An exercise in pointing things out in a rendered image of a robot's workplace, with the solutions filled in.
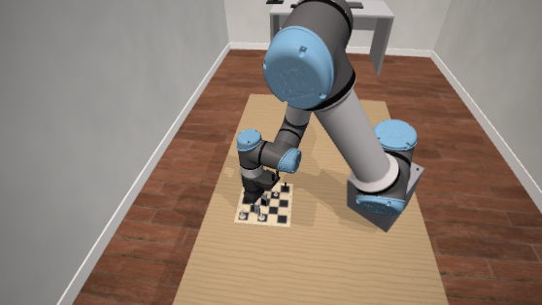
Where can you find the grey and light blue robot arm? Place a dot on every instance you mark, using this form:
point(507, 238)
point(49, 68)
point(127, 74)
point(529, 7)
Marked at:
point(307, 61)

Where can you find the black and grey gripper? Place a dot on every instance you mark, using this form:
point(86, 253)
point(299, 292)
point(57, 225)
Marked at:
point(255, 183)

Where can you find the chessboard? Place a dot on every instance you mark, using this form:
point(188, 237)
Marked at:
point(277, 212)

